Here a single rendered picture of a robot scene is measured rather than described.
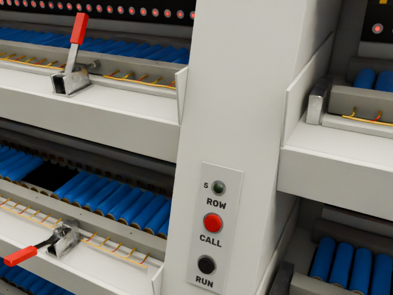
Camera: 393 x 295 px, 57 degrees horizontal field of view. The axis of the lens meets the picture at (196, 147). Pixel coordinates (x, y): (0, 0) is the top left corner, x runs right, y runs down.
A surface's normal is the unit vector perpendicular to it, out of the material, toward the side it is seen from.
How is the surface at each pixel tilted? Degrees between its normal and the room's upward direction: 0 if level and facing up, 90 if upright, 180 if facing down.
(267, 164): 90
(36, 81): 20
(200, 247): 90
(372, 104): 111
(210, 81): 90
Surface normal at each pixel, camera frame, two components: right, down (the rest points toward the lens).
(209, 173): -0.44, 0.14
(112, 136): -0.46, 0.48
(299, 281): -0.04, -0.86
